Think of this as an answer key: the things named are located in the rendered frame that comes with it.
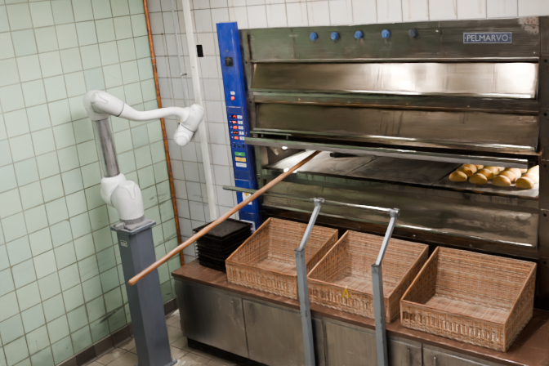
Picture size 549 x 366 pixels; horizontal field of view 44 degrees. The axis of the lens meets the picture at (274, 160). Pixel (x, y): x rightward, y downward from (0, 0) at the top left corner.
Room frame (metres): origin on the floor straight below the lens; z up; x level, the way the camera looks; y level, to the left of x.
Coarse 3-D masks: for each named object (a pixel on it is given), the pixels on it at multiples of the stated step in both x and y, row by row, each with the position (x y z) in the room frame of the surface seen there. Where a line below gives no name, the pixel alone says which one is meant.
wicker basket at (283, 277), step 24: (264, 240) 4.26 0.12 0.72; (288, 240) 4.20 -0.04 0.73; (312, 240) 4.08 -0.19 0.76; (336, 240) 3.97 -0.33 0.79; (240, 264) 3.89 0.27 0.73; (264, 264) 4.18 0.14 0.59; (288, 264) 4.14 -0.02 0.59; (312, 264) 3.76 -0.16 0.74; (264, 288) 3.79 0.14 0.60; (288, 288) 3.78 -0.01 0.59
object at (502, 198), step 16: (288, 176) 4.25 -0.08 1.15; (304, 176) 4.17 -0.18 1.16; (320, 176) 4.09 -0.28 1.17; (336, 176) 4.03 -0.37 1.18; (352, 176) 4.00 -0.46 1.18; (416, 192) 3.68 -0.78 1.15; (432, 192) 3.62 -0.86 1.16; (448, 192) 3.56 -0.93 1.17; (464, 192) 3.50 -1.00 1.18; (480, 192) 3.48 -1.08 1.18
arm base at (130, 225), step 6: (144, 216) 4.05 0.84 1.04; (120, 222) 4.00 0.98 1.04; (126, 222) 3.99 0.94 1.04; (132, 222) 3.98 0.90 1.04; (138, 222) 4.00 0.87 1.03; (144, 222) 4.02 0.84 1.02; (150, 222) 4.05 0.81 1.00; (120, 228) 3.97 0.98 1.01; (126, 228) 3.97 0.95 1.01; (132, 228) 3.95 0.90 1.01
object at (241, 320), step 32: (192, 288) 4.12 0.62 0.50; (224, 288) 3.93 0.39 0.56; (192, 320) 4.15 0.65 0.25; (224, 320) 3.96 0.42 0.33; (256, 320) 3.79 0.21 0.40; (288, 320) 3.63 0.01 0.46; (320, 320) 3.48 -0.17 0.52; (352, 320) 3.34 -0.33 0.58; (544, 320) 3.13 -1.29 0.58; (224, 352) 4.05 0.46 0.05; (256, 352) 3.81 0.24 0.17; (288, 352) 3.64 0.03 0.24; (320, 352) 3.49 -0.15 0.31; (352, 352) 3.36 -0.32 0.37; (416, 352) 3.11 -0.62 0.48; (448, 352) 3.00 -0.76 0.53; (480, 352) 2.90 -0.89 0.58; (512, 352) 2.87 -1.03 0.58; (544, 352) 2.84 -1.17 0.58
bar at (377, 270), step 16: (272, 192) 3.87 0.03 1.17; (368, 208) 3.45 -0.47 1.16; (384, 208) 3.40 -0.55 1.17; (304, 240) 3.53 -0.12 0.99; (384, 240) 3.28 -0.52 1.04; (304, 256) 3.50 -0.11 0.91; (304, 272) 3.48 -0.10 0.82; (304, 288) 3.47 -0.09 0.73; (304, 304) 3.48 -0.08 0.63; (304, 320) 3.48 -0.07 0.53; (384, 320) 3.19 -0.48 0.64; (304, 336) 3.49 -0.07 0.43; (384, 336) 3.18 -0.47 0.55; (384, 352) 3.17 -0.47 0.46
